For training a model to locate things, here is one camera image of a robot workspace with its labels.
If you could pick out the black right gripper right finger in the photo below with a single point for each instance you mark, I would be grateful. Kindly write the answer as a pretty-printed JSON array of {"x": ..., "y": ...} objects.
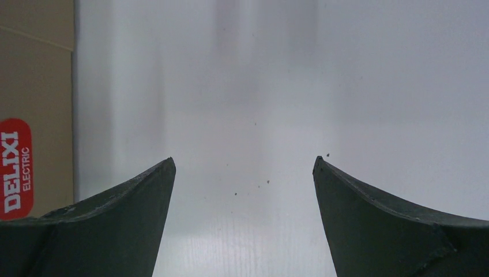
[{"x": 371, "y": 232}]

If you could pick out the brown cardboard box bin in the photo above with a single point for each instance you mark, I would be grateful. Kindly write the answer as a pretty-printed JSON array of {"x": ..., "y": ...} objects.
[{"x": 37, "y": 42}]

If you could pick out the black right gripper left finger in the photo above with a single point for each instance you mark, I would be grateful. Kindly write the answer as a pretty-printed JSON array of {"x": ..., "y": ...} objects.
[{"x": 114, "y": 233}]

